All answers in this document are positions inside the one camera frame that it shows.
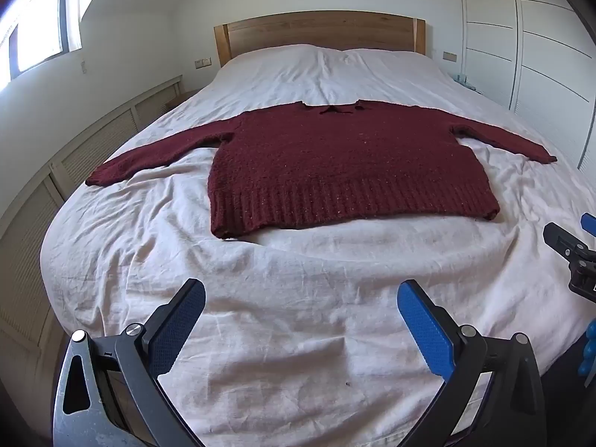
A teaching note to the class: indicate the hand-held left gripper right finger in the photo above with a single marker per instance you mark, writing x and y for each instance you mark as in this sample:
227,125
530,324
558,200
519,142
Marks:
423,321

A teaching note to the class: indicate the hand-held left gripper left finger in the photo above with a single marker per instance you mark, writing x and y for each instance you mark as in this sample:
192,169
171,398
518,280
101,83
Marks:
186,316

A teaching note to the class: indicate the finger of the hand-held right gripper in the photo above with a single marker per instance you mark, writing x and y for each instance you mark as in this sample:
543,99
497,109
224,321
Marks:
589,223
561,240

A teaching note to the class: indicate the dark red knit sweater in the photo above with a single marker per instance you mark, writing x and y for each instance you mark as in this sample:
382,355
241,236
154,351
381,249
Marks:
326,163

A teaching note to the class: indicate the person's right hand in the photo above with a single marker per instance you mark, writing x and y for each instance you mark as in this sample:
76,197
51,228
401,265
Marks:
588,349

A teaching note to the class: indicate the bed with white sheet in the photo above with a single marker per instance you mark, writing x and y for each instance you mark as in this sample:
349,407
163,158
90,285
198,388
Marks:
302,279

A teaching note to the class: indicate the white wardrobe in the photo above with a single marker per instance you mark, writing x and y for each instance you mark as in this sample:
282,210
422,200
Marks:
540,56

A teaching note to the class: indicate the beige slatted cabinet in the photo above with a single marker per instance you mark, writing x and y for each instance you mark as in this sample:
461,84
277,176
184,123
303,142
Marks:
93,144

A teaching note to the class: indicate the wooden headboard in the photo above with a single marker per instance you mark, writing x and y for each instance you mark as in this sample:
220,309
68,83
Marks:
321,32

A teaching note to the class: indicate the window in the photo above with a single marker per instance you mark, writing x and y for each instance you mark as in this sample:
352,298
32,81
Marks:
42,32

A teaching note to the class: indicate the wall switch plate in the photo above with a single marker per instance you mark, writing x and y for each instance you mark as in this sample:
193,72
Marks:
203,62
450,56

